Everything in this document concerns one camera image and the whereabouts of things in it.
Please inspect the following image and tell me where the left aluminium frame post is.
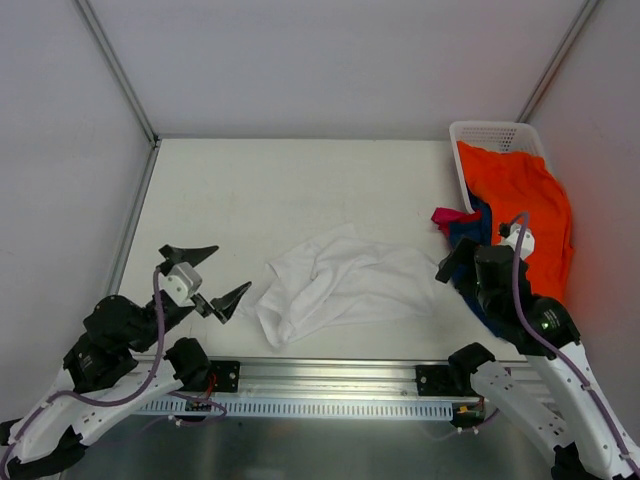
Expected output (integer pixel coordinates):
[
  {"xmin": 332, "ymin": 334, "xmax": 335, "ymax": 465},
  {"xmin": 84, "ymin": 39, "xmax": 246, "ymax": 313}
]
[{"xmin": 72, "ymin": 0, "xmax": 159, "ymax": 147}]

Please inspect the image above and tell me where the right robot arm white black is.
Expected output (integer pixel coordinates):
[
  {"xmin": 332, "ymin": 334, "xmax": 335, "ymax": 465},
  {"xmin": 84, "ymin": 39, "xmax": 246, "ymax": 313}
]
[{"xmin": 436, "ymin": 238, "xmax": 639, "ymax": 479}]

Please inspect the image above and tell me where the white plastic laundry basket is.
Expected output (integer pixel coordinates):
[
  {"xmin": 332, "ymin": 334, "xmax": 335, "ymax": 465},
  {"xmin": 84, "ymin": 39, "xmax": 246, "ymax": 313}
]
[{"xmin": 449, "ymin": 120, "xmax": 552, "ymax": 213}]

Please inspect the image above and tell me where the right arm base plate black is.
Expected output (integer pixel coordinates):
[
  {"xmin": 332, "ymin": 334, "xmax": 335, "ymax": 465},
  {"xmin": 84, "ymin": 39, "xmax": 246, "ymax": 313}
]
[{"xmin": 415, "ymin": 364, "xmax": 459, "ymax": 397}]

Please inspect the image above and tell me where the white t shirt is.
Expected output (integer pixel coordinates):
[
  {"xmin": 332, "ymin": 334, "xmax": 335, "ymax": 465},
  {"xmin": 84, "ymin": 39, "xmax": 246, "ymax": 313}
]
[{"xmin": 237, "ymin": 223, "xmax": 441, "ymax": 349}]

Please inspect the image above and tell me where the orange t shirt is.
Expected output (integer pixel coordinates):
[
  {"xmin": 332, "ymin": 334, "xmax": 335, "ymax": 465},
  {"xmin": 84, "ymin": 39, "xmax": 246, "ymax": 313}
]
[{"xmin": 457, "ymin": 141, "xmax": 574, "ymax": 302}]

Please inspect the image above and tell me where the right aluminium frame post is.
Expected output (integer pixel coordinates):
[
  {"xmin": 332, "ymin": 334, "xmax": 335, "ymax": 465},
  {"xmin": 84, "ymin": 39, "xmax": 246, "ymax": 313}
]
[{"xmin": 516, "ymin": 0, "xmax": 602, "ymax": 123}]

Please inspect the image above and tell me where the blue t shirt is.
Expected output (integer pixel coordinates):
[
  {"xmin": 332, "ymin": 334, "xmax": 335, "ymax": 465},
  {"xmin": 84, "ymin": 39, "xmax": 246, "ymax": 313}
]
[{"xmin": 439, "ymin": 197, "xmax": 509, "ymax": 341}]

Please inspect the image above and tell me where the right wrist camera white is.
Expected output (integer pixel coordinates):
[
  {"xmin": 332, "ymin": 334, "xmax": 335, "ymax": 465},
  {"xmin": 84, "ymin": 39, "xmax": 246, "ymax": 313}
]
[{"xmin": 499, "ymin": 223, "xmax": 535, "ymax": 260}]

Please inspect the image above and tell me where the aluminium mounting rail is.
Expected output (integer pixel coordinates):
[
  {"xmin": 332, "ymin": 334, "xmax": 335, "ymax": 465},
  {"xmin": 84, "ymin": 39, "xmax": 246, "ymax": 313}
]
[{"xmin": 124, "ymin": 353, "xmax": 546, "ymax": 401}]

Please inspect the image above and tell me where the slotted cable duct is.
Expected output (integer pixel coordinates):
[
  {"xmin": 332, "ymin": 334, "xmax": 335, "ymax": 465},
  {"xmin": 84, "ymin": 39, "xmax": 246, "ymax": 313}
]
[{"xmin": 138, "ymin": 396, "xmax": 454, "ymax": 422}]

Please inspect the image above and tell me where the magenta t shirt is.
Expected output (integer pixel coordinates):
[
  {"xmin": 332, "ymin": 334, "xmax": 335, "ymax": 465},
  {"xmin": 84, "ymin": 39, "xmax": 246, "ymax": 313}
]
[{"xmin": 431, "ymin": 207, "xmax": 482, "ymax": 235}]

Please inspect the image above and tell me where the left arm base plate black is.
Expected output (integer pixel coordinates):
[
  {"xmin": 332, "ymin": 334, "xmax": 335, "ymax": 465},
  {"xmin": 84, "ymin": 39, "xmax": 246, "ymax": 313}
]
[{"xmin": 196, "ymin": 360, "xmax": 241, "ymax": 394}]

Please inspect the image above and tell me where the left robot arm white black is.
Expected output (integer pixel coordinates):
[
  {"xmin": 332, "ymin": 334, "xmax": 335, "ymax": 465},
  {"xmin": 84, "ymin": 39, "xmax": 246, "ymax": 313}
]
[{"xmin": 1, "ymin": 245, "xmax": 251, "ymax": 479}]

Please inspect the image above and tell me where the aluminium frame post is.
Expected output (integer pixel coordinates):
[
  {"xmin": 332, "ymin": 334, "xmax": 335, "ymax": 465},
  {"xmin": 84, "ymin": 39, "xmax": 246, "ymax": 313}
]
[
  {"xmin": 516, "ymin": 0, "xmax": 602, "ymax": 123},
  {"xmin": 72, "ymin": 0, "xmax": 159, "ymax": 147}
]

